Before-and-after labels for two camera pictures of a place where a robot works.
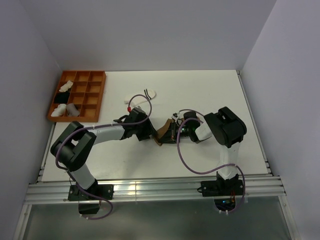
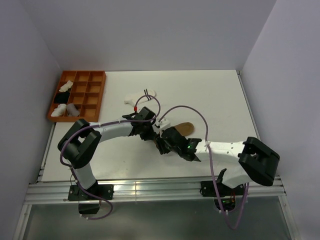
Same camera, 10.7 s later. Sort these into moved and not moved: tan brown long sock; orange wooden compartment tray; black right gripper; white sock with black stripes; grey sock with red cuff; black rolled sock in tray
Moved: tan brown long sock; black right gripper
Not moved: white sock with black stripes; grey sock with red cuff; black rolled sock in tray; orange wooden compartment tray
